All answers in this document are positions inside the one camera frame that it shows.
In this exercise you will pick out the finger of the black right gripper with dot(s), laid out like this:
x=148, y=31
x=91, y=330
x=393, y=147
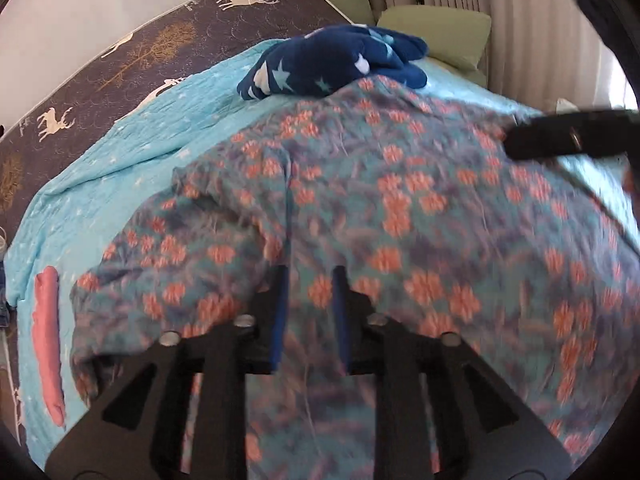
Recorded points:
x=594, y=133

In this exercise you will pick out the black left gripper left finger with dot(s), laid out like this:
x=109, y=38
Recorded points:
x=178, y=409

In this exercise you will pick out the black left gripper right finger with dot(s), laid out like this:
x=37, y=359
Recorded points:
x=441, y=412

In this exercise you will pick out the floral teal orange garment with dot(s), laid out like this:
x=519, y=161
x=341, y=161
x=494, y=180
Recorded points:
x=534, y=264

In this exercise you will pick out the white curtain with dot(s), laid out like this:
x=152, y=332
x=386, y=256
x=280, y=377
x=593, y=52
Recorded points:
x=539, y=51

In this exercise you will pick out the pink folded cloth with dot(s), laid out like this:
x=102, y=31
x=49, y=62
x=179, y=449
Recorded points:
x=46, y=341

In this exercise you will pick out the green pillow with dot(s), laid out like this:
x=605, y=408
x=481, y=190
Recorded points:
x=358, y=11
x=457, y=37

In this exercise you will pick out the light blue star quilt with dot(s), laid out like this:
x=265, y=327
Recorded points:
x=170, y=220

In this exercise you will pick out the navy star fleece garment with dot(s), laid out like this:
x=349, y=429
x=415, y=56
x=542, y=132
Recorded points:
x=330, y=58

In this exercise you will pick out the dark deer pattern mattress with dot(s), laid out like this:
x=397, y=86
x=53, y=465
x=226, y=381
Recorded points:
x=125, y=50

